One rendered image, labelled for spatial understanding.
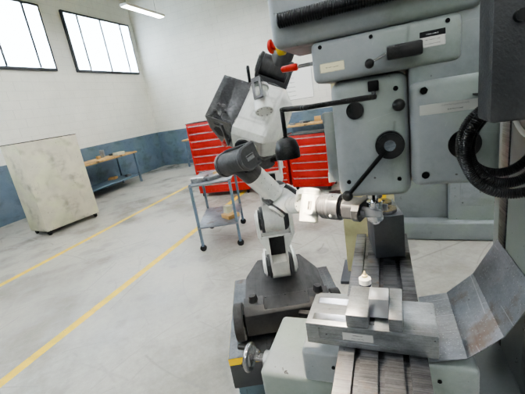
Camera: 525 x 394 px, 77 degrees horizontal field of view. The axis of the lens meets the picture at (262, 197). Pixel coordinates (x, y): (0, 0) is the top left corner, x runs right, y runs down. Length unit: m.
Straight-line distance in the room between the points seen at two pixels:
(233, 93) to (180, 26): 10.50
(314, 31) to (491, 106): 0.44
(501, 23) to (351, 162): 0.45
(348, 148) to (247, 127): 0.50
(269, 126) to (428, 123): 0.61
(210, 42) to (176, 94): 2.03
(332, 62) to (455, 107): 0.31
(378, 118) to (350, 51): 0.18
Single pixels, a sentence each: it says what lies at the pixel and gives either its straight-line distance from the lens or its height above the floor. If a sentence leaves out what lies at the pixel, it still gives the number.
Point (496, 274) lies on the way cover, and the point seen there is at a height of 1.00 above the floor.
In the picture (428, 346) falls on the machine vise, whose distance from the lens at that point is 1.03.
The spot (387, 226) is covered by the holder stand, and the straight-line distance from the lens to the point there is 1.45.
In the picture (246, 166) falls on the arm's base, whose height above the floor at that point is 1.39.
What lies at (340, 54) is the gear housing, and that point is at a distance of 0.90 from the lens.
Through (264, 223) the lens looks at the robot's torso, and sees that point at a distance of 1.70.
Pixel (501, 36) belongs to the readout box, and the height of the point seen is 1.65.
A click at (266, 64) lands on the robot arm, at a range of 1.44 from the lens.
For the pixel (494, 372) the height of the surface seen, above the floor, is 0.70.
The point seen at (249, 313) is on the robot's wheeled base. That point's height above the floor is 0.58.
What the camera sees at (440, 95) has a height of 1.56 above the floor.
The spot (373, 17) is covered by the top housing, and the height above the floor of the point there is 1.75.
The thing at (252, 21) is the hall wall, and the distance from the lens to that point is 10.81.
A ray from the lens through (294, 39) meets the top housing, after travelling 0.92.
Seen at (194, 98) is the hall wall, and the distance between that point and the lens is 11.56.
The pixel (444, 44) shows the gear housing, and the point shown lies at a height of 1.67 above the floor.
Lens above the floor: 1.61
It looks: 16 degrees down
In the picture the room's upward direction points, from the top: 9 degrees counter-clockwise
